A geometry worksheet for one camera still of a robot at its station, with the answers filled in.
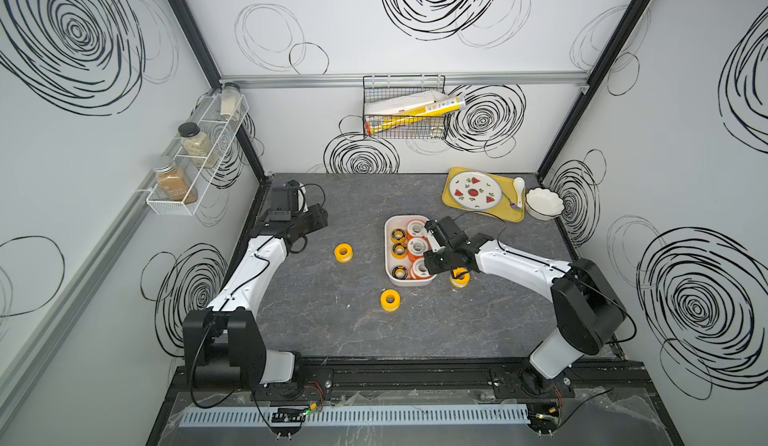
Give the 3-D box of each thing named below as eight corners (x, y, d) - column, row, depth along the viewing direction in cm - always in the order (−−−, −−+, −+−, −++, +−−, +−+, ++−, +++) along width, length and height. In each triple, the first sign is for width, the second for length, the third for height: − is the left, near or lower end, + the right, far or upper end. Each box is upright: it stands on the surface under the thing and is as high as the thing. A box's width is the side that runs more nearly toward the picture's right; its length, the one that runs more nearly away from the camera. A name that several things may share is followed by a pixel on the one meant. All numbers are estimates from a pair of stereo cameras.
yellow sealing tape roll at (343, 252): (334, 262, 98) (333, 258, 96) (336, 246, 102) (335, 242, 100) (351, 262, 98) (351, 258, 96) (353, 246, 102) (352, 242, 100)
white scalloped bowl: (530, 220, 108) (533, 215, 106) (519, 192, 117) (522, 187, 114) (565, 220, 108) (569, 215, 106) (552, 192, 117) (555, 187, 114)
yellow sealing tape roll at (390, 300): (380, 312, 87) (380, 309, 85) (380, 292, 91) (380, 289, 89) (400, 312, 87) (400, 309, 85) (400, 292, 91) (400, 289, 89)
